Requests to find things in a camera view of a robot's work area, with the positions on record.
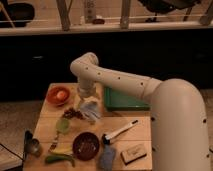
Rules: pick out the dark grapes bunch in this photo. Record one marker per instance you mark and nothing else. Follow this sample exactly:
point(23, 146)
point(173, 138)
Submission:
point(72, 113)

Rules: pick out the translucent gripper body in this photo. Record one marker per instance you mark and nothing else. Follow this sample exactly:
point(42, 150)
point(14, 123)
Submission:
point(86, 93)

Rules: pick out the green tray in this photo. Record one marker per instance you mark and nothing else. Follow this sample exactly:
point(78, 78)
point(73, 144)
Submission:
point(117, 101)

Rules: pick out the egg in bowl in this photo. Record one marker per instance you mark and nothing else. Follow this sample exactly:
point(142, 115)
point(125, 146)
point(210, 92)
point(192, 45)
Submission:
point(60, 95)

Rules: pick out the green chili pepper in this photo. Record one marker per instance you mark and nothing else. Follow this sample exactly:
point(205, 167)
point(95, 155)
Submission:
point(50, 159)

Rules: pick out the orange bowl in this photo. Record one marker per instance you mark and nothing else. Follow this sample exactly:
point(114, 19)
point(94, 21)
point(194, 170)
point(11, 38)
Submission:
point(51, 95)

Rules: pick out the black office chair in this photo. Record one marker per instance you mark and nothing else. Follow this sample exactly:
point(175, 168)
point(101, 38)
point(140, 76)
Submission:
point(166, 6)

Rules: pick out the light blue towel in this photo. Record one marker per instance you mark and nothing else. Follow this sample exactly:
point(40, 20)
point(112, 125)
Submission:
point(90, 110)

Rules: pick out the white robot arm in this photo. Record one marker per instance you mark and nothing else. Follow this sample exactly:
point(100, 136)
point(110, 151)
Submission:
point(179, 129)

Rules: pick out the dark brown bowl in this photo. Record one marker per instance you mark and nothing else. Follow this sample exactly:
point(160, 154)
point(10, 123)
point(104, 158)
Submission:
point(86, 146)

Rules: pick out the green plastic spoon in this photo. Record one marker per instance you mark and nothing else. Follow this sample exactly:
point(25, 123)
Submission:
point(62, 127)

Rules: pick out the white handled brush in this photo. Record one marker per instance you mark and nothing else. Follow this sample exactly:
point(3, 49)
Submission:
point(107, 137)

